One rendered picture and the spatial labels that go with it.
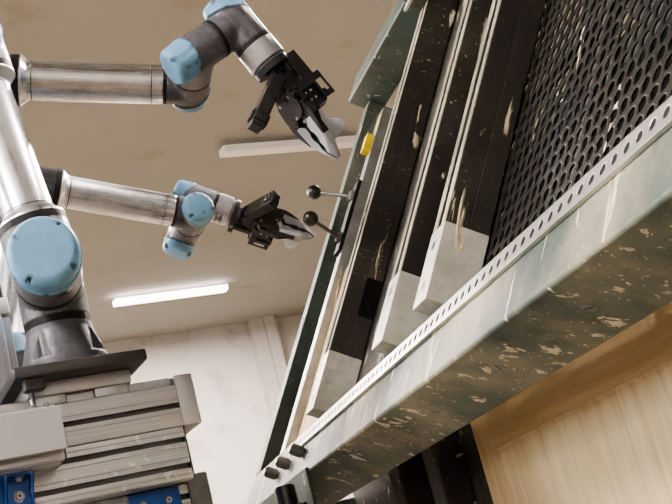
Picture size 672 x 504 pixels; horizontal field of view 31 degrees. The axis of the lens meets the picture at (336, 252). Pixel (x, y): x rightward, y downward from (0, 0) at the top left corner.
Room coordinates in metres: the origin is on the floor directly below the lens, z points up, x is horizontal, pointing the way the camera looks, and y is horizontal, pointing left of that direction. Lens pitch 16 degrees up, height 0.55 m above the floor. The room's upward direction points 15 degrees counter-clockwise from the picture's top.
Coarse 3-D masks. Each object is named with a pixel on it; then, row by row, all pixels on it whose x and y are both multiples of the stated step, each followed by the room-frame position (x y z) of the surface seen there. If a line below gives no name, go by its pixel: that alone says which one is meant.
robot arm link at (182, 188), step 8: (176, 184) 2.74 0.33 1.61; (184, 184) 2.75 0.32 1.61; (192, 184) 2.75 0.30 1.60; (176, 192) 2.74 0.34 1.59; (184, 192) 2.74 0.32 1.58; (192, 192) 2.75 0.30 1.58; (200, 192) 2.75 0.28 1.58; (208, 192) 2.76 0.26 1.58; (216, 192) 2.78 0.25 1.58; (216, 200) 2.76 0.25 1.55
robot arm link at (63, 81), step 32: (32, 64) 1.98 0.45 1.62; (64, 64) 1.99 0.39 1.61; (96, 64) 2.01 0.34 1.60; (128, 64) 2.03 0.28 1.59; (160, 64) 2.05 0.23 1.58; (32, 96) 2.00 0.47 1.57; (64, 96) 2.01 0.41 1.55; (96, 96) 2.03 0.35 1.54; (128, 96) 2.04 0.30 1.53; (160, 96) 2.05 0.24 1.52; (192, 96) 2.05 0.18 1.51
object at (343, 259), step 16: (384, 112) 2.88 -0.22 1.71; (384, 128) 2.87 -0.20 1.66; (368, 160) 2.85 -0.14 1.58; (368, 176) 2.85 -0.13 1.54; (368, 192) 2.85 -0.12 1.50; (352, 224) 2.83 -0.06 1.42; (352, 240) 2.82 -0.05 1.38; (336, 272) 2.80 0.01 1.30; (336, 288) 2.80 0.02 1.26; (320, 320) 2.80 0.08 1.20; (320, 336) 2.78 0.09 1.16; (320, 352) 2.77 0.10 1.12; (304, 384) 2.75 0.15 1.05; (304, 400) 2.75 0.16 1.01; (288, 432) 2.75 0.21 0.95
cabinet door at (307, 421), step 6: (342, 282) 2.79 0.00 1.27; (336, 306) 2.77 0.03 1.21; (330, 324) 2.77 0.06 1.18; (324, 348) 2.75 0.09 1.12; (318, 366) 2.76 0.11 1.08; (312, 390) 2.73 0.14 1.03; (306, 408) 2.74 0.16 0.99; (306, 420) 2.69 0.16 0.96; (312, 420) 2.62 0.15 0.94; (306, 426) 2.68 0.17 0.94; (300, 432) 2.72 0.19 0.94
